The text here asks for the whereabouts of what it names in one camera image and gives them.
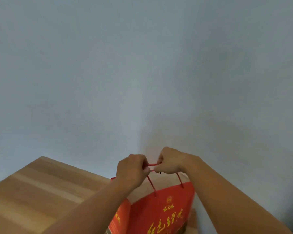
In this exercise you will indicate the person's right forearm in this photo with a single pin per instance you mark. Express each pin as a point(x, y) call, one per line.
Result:
point(232, 202)

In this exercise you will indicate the person's right hand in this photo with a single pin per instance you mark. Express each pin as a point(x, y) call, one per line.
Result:
point(172, 163)

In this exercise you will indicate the person's left hand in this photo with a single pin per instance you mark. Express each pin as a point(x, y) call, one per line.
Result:
point(129, 170)

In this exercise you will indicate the person's right fingers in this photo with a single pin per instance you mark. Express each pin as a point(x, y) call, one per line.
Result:
point(160, 163)

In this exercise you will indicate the red paper gift bag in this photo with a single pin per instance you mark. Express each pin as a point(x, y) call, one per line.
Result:
point(156, 212)

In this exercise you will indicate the person's left fingers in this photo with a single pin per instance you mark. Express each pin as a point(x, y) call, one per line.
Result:
point(144, 165)

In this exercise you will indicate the person's left forearm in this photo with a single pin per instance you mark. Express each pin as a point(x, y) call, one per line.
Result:
point(88, 212)

